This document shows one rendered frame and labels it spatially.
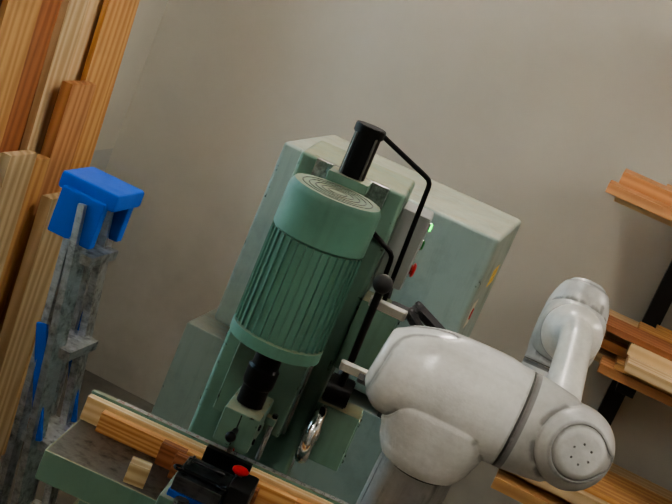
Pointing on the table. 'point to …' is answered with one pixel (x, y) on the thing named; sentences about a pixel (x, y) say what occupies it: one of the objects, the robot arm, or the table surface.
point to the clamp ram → (223, 459)
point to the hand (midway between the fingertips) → (361, 334)
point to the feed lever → (343, 386)
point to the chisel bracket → (252, 424)
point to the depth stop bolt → (267, 433)
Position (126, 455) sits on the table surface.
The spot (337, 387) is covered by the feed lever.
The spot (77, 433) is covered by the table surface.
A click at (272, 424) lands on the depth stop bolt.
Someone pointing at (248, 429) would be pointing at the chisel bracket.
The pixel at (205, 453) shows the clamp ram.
